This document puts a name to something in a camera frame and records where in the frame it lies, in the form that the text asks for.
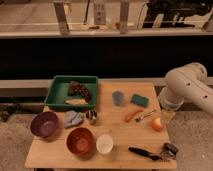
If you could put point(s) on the yellow banana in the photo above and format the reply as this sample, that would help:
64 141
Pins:
76 102

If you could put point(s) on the green plastic tray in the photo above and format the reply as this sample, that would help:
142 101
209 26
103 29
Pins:
58 92

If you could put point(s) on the orange carrot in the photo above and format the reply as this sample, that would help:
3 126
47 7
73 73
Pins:
130 115

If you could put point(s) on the silver fork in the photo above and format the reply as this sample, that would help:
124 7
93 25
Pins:
138 119

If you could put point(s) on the orange apple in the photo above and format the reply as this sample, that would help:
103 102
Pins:
156 124

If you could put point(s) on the dark grape bunch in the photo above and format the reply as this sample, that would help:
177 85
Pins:
76 88

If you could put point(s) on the black handled utensil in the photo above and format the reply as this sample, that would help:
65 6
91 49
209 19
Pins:
144 153

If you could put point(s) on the grey crumpled cloth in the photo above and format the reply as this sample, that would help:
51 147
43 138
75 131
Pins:
73 118

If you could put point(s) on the dark metal clip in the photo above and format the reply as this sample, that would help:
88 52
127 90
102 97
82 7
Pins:
169 151

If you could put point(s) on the blue cup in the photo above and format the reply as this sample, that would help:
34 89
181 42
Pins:
118 98

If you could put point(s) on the orange bowl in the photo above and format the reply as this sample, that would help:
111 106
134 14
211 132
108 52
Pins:
80 141

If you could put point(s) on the green sponge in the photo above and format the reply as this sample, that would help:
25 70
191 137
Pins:
139 100

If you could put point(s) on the purple bowl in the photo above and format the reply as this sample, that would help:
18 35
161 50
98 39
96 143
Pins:
44 124

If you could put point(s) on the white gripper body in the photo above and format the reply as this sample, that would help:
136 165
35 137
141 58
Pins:
166 116

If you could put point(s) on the white cup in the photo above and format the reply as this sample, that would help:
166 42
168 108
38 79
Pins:
104 144

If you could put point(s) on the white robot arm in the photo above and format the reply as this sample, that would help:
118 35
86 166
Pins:
187 82

